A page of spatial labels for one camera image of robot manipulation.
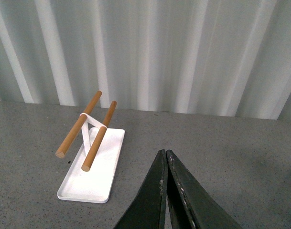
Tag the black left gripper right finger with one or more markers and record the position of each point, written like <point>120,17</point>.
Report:
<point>190,206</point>

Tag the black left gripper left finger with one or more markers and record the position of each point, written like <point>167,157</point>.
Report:
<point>147,211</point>

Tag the white towel rack tray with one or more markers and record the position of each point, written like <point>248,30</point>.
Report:
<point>94,185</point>

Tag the right wooden rack rod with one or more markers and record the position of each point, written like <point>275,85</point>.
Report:
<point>98,140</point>

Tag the wooden rack rod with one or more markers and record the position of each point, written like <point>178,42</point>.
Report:
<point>65,145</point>
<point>98,140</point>

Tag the left wooden rack rod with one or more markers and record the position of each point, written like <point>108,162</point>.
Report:
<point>65,145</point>

